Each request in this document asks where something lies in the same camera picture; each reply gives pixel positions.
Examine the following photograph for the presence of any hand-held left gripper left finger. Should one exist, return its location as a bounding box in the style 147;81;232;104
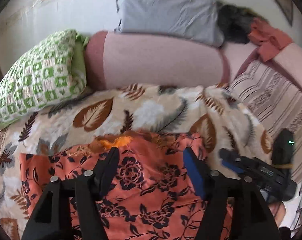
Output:
22;147;120;240

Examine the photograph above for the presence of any striped quilt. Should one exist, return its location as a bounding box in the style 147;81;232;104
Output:
227;60;302;183

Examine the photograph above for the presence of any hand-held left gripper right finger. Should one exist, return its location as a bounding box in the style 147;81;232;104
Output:
183;147;280;240

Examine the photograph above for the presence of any rust red cloth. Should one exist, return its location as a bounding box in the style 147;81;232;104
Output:
248;19;294;62

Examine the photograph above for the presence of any grey pillow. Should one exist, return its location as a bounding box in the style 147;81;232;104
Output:
115;0;225;47

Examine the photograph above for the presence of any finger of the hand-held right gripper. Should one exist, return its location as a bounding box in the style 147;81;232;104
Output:
220;148;244;174

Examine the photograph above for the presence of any pink padded headboard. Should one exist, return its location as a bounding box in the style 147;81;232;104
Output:
84;31;231;90

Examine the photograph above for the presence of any framed wall picture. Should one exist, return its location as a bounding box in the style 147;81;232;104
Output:
258;0;294;27

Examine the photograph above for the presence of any pink bedspread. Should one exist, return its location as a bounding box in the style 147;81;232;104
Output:
223;42;302;90

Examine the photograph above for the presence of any orange floral garment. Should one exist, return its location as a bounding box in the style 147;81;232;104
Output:
20;131;235;240

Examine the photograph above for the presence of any leaf print blanket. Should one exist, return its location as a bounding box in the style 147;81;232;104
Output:
0;84;274;240

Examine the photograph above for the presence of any person's right forearm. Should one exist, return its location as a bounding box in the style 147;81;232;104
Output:
268;200;287;230

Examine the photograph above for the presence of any green checked pillow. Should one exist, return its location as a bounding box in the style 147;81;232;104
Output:
0;29;89;130

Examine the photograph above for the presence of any dark furry cloth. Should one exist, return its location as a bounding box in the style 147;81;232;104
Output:
217;2;260;45

